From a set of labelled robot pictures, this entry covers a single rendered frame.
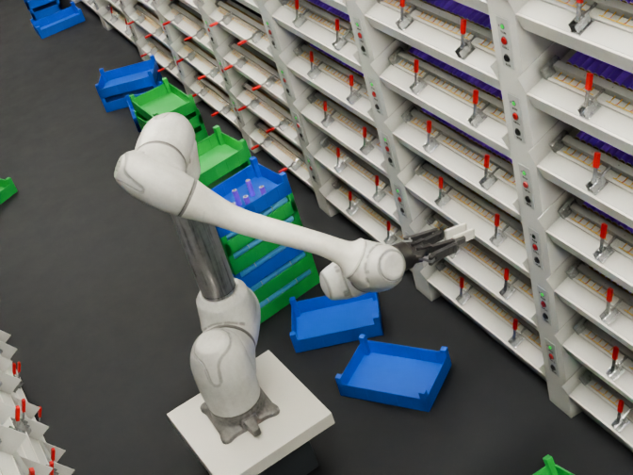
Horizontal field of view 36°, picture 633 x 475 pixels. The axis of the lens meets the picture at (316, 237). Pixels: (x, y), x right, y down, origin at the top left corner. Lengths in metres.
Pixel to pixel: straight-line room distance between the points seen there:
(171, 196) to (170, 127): 0.21
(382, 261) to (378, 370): 0.92
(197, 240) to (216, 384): 0.38
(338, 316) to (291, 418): 0.72
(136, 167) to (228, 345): 0.58
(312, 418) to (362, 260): 0.60
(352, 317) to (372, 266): 1.09
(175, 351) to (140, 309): 0.32
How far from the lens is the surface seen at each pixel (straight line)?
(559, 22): 2.08
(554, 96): 2.21
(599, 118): 2.12
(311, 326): 3.39
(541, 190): 2.40
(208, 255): 2.67
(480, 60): 2.40
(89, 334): 3.78
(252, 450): 2.74
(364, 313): 3.38
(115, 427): 3.35
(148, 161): 2.37
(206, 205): 2.38
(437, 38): 2.55
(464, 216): 2.87
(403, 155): 3.03
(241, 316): 2.78
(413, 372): 3.13
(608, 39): 1.99
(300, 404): 2.80
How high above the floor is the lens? 2.18
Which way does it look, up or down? 35 degrees down
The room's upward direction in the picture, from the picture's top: 17 degrees counter-clockwise
